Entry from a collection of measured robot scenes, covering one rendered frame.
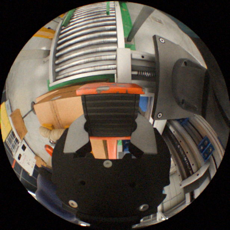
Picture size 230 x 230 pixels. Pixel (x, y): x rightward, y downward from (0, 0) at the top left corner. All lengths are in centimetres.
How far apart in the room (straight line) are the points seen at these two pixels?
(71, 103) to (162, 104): 28
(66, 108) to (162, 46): 36
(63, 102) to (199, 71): 40
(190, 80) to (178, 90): 4
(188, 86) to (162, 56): 8
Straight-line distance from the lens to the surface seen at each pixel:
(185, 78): 17
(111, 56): 66
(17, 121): 206
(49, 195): 36
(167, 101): 20
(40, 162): 749
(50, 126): 43
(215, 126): 17
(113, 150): 18
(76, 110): 30
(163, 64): 19
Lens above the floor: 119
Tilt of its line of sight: 60 degrees down
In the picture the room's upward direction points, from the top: 178 degrees clockwise
